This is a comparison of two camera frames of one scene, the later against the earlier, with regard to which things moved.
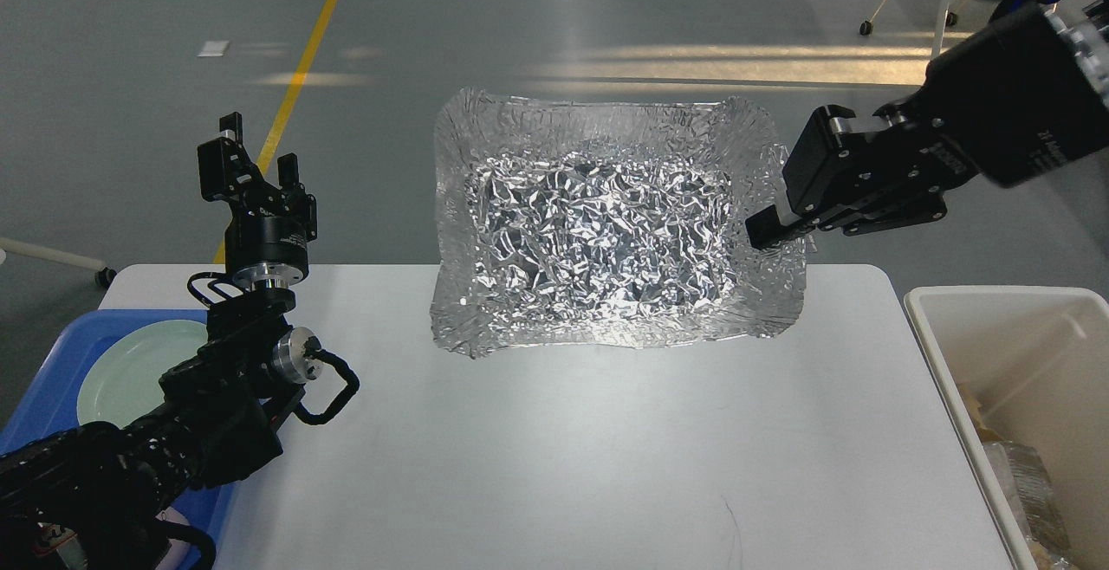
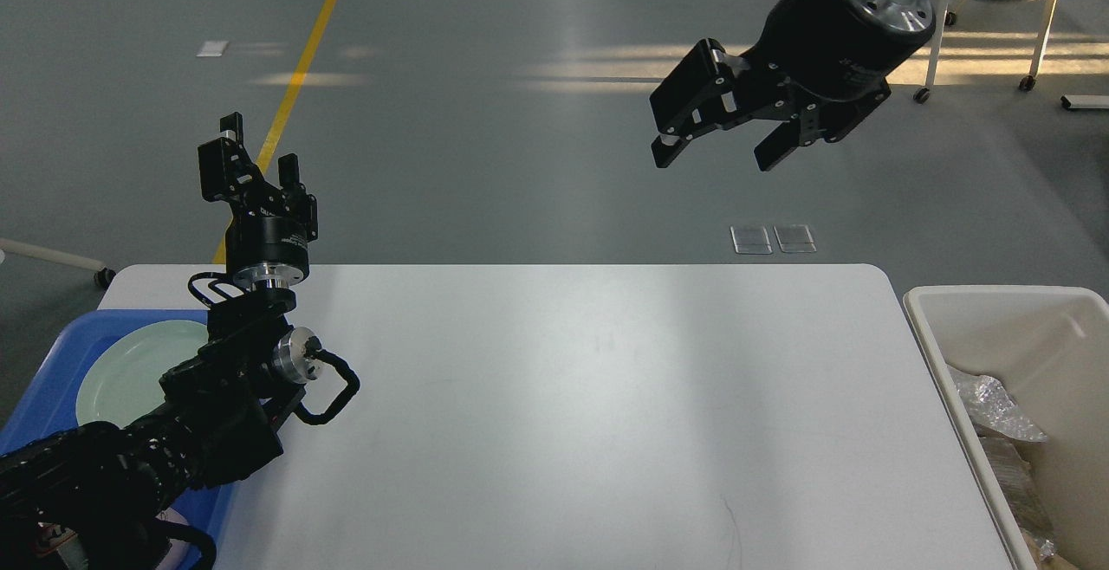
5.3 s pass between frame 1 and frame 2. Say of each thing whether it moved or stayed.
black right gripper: moved
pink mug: stayed
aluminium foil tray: moved
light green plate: stayed
